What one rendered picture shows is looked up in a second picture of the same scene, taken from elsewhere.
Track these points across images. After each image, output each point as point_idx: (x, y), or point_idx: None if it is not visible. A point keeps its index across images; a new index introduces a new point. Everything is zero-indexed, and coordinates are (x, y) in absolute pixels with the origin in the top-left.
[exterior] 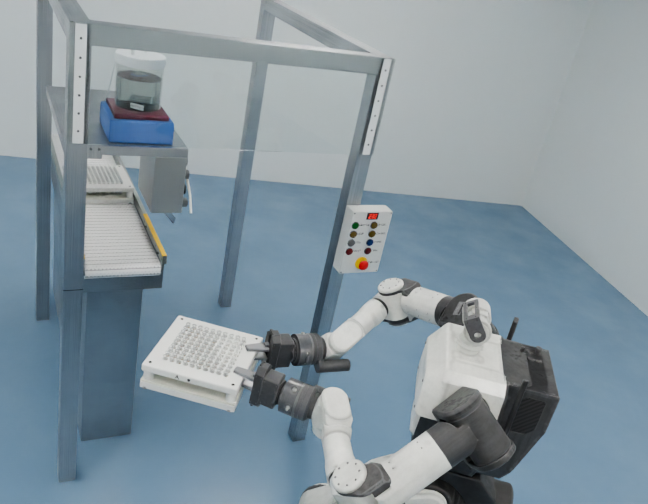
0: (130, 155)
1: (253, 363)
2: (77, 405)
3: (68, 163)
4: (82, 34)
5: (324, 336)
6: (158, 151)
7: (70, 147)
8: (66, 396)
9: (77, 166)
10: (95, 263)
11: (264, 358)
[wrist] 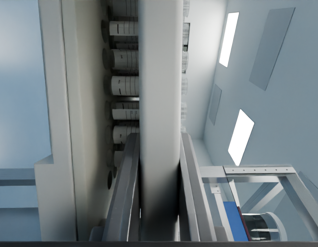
0: (219, 212)
1: (88, 178)
2: (10, 179)
3: (210, 167)
4: (289, 170)
5: None
6: (229, 236)
7: (220, 167)
8: (25, 171)
9: (209, 171)
10: None
11: (127, 218)
